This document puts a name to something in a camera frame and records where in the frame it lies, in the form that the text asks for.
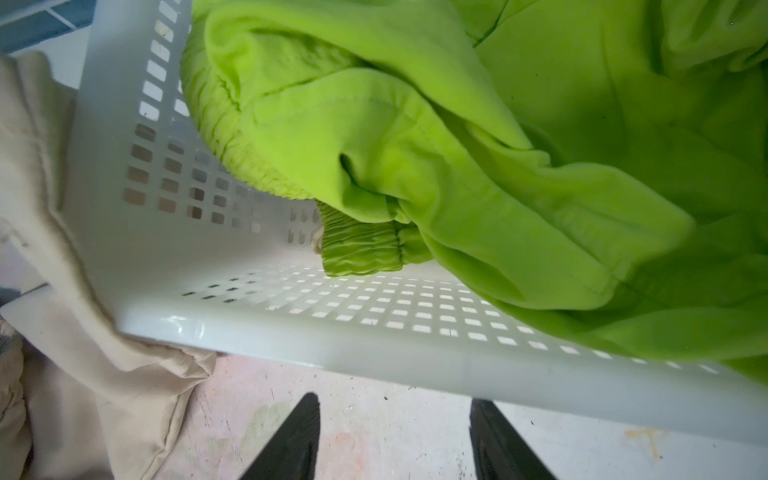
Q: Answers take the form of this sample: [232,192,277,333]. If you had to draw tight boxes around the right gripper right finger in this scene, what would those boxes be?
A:
[469,399,555,480]

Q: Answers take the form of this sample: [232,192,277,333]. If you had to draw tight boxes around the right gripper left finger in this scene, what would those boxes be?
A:
[240,392,321,480]

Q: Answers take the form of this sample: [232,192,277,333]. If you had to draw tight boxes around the beige shorts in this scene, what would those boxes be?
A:
[1,52,216,479]

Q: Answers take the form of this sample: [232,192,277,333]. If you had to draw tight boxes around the lime green shorts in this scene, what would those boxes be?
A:
[181,1,767,382]

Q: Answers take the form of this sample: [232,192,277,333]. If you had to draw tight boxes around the white plastic basket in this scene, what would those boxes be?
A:
[1,1,767,445]

